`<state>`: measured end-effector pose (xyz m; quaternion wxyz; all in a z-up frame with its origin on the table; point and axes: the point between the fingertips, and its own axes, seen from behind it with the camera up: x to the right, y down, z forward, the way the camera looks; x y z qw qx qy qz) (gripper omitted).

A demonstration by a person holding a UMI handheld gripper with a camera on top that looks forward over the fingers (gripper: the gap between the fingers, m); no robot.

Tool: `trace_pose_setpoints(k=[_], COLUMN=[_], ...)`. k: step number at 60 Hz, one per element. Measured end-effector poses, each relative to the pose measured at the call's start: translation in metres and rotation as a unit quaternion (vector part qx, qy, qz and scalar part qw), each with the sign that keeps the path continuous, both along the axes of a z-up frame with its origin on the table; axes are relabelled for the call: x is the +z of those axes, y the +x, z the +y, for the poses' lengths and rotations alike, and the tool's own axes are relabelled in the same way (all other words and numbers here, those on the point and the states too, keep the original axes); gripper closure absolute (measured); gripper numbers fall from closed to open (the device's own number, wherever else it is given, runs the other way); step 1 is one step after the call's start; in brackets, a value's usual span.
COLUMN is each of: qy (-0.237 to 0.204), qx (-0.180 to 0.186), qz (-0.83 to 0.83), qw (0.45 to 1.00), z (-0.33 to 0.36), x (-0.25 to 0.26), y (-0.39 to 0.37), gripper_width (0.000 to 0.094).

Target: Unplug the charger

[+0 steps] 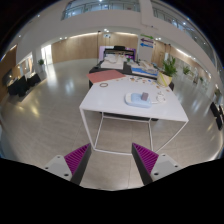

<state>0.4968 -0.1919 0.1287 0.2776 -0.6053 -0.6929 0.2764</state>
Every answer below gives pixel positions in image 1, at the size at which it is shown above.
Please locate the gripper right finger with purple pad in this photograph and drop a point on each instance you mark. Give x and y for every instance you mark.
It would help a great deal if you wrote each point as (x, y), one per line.
(152, 166)

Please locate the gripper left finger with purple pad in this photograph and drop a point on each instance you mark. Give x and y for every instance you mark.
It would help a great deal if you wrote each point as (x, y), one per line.
(72, 166)

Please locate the mauve charger plug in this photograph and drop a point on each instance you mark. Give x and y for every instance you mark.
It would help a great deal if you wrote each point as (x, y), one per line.
(144, 96)

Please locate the light blue power strip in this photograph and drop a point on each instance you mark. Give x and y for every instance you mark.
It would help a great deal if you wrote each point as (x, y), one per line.
(134, 99)

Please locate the small items on table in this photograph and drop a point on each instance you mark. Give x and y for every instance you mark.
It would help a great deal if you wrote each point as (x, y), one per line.
(146, 81)

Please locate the potted plant yellow pot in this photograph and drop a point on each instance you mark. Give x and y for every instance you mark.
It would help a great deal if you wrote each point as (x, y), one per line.
(168, 71)

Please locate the salmon pink mat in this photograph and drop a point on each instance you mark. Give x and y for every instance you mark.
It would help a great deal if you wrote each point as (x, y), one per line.
(104, 76)

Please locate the black sofa chairs left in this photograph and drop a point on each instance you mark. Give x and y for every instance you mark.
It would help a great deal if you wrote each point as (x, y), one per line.
(22, 85)

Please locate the black display table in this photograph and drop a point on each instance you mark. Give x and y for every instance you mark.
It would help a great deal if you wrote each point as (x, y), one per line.
(127, 70)

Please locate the small potted plant left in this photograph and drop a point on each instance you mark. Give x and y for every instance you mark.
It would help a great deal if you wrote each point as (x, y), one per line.
(41, 64)

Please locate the direction sign pillar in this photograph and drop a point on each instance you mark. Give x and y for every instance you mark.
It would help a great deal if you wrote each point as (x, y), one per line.
(146, 45)

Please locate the white metal frame table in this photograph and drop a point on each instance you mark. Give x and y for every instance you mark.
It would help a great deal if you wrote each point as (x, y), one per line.
(107, 97)

